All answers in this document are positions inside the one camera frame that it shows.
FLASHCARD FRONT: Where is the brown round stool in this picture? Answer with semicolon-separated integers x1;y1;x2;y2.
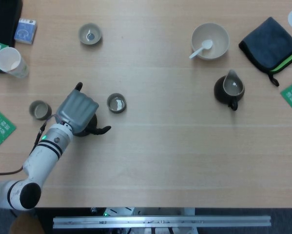
9;214;45;234

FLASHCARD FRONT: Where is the folded grey cloth green trim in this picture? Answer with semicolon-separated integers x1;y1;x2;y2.
238;16;292;87

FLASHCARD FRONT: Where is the beige bowl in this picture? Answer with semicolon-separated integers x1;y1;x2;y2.
191;22;231;61

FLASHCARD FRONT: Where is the tall grey teacup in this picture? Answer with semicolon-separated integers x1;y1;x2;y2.
29;100;52;121

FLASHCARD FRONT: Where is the dark brown pouring pitcher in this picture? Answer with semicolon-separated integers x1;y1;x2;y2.
214;69;246;112

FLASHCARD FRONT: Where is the black tray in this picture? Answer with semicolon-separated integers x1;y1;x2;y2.
0;0;23;74

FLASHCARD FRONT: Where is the white paper cup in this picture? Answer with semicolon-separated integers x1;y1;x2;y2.
0;47;30;78

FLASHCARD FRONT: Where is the small cup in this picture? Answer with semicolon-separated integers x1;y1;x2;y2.
106;93;127;115

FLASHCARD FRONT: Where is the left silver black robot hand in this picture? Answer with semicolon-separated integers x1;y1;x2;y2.
56;82;112;136

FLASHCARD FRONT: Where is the wide grey teacup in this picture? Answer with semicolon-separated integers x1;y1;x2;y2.
78;22;103;46

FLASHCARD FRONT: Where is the aluminium rail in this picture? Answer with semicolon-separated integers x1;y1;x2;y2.
52;215;272;229

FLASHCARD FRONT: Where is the blue white small box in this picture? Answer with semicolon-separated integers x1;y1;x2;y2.
14;18;38;45

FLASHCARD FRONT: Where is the white plastic spoon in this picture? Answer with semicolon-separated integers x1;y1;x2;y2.
189;39;214;59

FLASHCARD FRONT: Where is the black cast iron teapot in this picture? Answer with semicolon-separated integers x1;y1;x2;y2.
74;113;98;137

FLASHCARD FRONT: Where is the brown arm cable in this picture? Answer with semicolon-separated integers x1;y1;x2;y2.
0;114;61;177

